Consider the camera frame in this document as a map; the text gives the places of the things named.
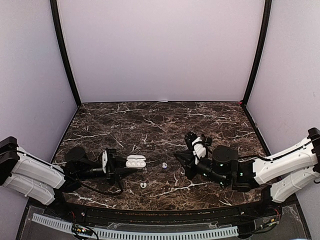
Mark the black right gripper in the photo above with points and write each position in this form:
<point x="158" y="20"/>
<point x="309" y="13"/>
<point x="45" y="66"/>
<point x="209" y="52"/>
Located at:
<point x="188" y="156"/>

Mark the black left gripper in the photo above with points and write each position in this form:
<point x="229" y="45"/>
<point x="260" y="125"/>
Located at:
<point x="113" y="171"/>

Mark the white earbud charging case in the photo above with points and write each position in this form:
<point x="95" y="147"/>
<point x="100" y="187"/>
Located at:
<point x="135" y="162"/>

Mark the white earbud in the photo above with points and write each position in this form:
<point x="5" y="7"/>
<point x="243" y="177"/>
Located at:
<point x="143" y="185"/>
<point x="164" y="165"/>

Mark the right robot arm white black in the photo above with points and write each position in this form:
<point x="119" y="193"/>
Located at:
<point x="300" y="164"/>

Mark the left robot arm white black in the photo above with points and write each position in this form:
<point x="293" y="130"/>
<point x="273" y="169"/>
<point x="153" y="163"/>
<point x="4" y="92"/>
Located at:
<point x="43" y="181"/>

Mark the black earbud charging case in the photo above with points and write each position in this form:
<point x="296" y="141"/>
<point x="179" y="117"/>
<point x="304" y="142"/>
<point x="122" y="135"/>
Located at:
<point x="207" y="140"/>

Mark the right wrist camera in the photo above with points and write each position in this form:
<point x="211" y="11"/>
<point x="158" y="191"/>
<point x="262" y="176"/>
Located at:
<point x="198" y="145"/>

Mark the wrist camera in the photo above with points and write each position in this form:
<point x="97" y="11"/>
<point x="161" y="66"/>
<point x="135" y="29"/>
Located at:
<point x="198" y="145"/>
<point x="107" y="155"/>

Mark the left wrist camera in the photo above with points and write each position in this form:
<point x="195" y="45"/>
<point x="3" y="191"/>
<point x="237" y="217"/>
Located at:
<point x="107" y="155"/>

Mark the black front table rail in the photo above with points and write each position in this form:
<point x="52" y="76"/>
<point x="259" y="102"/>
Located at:
<point x="91" y="215"/>

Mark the white slotted cable duct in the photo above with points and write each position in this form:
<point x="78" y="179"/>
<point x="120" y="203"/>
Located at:
<point x="82" y="232"/>

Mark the left black frame post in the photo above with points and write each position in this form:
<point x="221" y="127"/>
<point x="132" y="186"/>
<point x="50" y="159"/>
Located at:
<point x="63" y="51"/>

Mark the black frame post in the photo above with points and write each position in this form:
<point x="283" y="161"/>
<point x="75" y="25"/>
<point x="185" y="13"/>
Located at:
<point x="63" y="51"/>
<point x="258" y="52"/>

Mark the right black frame post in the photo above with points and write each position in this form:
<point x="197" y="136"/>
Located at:
<point x="258" y="52"/>

